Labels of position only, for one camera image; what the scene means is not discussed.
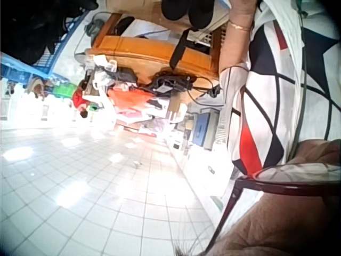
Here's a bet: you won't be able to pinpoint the white vented appliance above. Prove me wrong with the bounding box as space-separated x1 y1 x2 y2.
186 0 232 49

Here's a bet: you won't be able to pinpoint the blue metal rack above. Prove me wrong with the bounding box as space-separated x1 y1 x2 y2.
0 7 92 81

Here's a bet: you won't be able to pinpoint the gold bracelet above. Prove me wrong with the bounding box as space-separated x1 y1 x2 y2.
228 20 253 32

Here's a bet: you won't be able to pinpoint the grey cable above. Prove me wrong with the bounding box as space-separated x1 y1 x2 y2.
73 11 114 63

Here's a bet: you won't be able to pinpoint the heap of black bags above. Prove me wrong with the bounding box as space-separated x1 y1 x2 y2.
0 0 100 66

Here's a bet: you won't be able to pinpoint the black cable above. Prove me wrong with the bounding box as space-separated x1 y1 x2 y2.
186 76 222 108

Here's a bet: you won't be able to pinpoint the person's legs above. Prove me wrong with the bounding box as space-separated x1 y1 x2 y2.
160 0 216 29

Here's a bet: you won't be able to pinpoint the orange wooden table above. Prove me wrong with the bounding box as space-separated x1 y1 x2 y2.
85 12 228 85

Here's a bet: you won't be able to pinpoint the white paper sheet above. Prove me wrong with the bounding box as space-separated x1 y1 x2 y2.
121 18 172 38

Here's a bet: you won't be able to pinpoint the black power adapter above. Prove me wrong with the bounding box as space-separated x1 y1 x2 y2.
145 74 198 94

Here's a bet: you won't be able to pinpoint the heap of bags and clutter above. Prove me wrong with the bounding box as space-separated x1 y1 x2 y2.
82 54 140 93

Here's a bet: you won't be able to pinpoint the blue box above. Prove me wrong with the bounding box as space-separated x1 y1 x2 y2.
192 111 212 147

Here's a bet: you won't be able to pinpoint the orange cloth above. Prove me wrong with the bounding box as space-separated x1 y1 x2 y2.
107 87 158 114

